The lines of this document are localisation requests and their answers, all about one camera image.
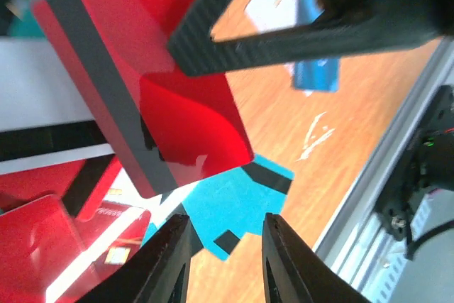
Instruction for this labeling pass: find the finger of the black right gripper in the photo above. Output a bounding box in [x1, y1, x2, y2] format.
[167, 0, 453, 76]

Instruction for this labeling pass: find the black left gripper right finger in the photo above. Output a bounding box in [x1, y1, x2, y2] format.
[262, 213, 368, 303]

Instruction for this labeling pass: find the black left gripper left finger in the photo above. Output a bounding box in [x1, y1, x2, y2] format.
[78, 214, 192, 303]

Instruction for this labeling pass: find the red card black stripe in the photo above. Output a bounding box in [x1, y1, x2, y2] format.
[32, 0, 253, 198]

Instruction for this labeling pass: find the blue card right side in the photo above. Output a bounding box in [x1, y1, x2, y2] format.
[244, 0, 341, 94]

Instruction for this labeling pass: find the teal card black stripe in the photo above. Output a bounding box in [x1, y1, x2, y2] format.
[141, 153, 295, 263]

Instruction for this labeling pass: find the white card black stripe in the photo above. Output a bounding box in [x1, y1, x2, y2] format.
[1, 37, 113, 175]

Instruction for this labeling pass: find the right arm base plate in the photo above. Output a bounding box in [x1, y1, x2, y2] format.
[374, 84, 453, 260]

